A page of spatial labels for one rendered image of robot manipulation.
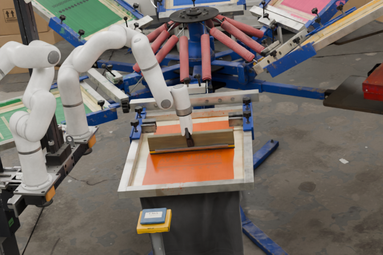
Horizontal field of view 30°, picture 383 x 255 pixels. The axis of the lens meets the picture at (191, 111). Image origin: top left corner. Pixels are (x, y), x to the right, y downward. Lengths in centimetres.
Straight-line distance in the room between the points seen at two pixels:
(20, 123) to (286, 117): 340
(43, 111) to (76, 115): 50
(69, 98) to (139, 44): 39
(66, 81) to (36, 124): 46
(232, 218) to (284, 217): 137
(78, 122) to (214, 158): 64
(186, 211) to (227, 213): 18
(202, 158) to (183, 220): 31
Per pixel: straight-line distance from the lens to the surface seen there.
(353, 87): 397
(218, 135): 335
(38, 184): 294
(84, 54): 315
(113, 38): 309
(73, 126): 327
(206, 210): 322
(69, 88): 319
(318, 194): 481
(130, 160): 333
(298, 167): 513
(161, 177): 322
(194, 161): 331
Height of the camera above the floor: 253
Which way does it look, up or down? 24 degrees down
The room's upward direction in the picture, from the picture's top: 7 degrees counter-clockwise
